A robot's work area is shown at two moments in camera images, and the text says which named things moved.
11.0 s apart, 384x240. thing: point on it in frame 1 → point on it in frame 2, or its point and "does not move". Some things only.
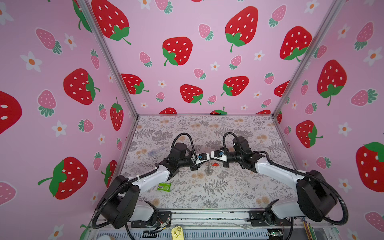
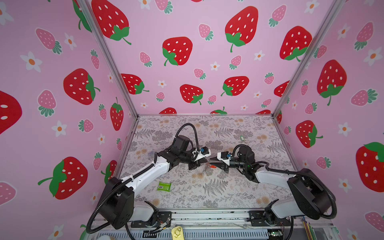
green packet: (164, 186) does not move
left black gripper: (194, 168) does not move
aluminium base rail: (250, 224) does not move
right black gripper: (225, 164) → (221, 165)
